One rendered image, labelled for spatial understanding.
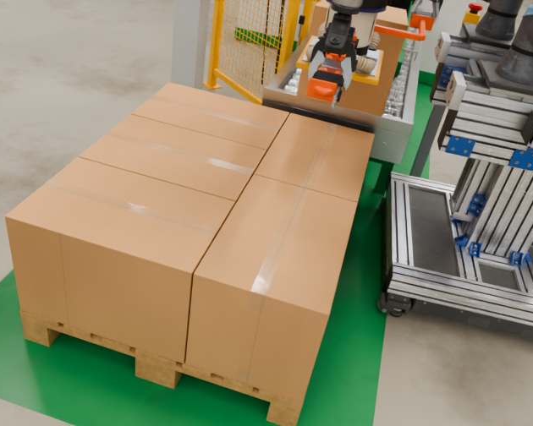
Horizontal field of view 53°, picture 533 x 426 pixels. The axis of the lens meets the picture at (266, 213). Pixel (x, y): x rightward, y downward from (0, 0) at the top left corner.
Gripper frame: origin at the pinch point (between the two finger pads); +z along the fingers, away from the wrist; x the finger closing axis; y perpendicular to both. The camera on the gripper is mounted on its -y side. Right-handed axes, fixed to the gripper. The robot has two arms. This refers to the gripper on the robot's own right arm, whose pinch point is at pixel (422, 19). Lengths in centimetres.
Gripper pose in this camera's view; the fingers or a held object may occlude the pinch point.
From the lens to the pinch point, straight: 234.2
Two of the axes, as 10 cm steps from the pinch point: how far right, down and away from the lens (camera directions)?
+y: -2.3, 5.4, -8.1
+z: -1.5, 8.0, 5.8
